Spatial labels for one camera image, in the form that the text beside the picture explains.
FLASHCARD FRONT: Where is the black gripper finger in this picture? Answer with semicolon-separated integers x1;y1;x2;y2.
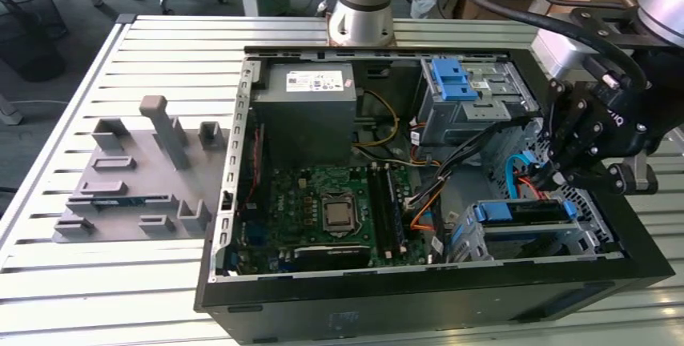
554;152;660;195
536;80;610;191

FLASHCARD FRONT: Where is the hard disk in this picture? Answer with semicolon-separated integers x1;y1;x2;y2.
474;199;578;227

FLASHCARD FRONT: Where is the metal disk bay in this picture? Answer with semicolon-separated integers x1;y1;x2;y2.
447;196;618;264

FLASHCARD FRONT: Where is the grey optical drive cage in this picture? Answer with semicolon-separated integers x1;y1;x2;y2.
416;56;540;147

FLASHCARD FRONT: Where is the blue drive latch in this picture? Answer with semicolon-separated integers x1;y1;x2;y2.
428;58;480;103

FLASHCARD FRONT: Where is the CPU socket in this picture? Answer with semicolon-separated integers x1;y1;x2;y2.
318;191;362;239

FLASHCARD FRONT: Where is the silver CPU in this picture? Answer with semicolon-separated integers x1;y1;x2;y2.
324;203;356;228

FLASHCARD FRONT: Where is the grey power supply unit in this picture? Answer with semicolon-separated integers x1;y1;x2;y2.
250;61;359;167

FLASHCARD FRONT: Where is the black PC case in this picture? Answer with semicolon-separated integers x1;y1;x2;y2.
192;45;676;345

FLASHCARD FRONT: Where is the green motherboard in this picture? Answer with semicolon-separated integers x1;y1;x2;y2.
235;163;435;274

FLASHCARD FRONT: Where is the black graphics card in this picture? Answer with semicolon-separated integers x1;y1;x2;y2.
291;243;374;272

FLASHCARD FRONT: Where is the grey parts rack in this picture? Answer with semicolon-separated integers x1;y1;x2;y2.
51;95;235;247

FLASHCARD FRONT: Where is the RAM stick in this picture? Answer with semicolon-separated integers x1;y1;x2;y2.
90;199;146;208

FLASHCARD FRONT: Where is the black mesh waste basket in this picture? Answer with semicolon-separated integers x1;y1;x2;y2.
0;0;70;82

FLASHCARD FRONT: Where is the grey floor stand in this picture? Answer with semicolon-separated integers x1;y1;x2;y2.
0;93;26;126

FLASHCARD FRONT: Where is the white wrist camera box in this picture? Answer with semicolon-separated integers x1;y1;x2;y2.
531;25;608;79

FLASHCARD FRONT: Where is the blue wire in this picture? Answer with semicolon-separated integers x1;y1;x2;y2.
504;152;539;199

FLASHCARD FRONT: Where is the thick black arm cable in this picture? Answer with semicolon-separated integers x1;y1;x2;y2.
448;0;651;91

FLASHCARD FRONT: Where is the black wire bundle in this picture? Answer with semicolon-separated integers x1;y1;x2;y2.
408;115;542;211

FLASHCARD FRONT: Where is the yellow black wire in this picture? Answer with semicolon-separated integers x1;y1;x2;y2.
351;88;402;149

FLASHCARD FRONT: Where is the orange wire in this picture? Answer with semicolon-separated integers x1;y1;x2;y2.
410;201;446;235

